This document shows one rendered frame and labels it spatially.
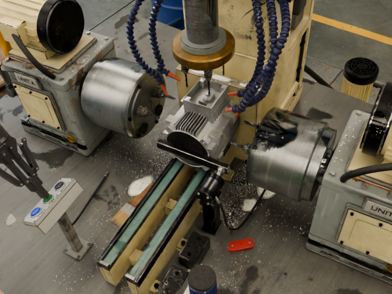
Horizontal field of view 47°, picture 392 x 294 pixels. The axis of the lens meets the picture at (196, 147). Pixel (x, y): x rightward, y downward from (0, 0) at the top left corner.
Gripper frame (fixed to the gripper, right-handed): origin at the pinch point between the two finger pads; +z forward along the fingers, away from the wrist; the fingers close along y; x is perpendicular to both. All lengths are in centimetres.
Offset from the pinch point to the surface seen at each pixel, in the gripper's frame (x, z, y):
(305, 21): -43, 11, 92
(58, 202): -3.5, 5.9, 0.2
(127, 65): 0, -6, 50
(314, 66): 3, 75, 168
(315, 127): -57, 23, 49
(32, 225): -1.1, 5.8, -8.4
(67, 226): 2.5, 16.6, -0.2
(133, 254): -8.8, 34.0, 5.0
